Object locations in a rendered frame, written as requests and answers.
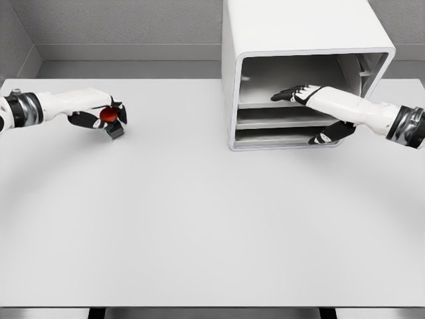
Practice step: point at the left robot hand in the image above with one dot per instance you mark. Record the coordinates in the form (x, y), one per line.
(86, 99)

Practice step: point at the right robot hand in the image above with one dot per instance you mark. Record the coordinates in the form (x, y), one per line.
(332, 101)

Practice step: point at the red button load switch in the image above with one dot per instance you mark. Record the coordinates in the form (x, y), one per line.
(108, 114)

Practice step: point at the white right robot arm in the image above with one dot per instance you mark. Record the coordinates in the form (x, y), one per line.
(382, 114)

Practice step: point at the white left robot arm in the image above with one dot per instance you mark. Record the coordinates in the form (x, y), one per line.
(50, 104)

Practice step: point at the white tabletop storage cabinet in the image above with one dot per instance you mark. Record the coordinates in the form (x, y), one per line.
(299, 30)

